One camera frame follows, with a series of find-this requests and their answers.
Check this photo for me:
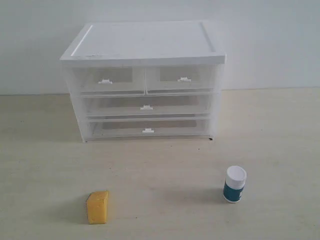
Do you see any white plastic drawer cabinet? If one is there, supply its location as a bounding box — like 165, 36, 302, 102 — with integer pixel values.
60, 20, 227, 142

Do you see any teal bottle with white cap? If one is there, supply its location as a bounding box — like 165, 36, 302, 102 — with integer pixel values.
223, 165, 247, 203

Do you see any yellow cheese wedge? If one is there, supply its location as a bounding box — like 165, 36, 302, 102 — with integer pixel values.
86, 191, 109, 225

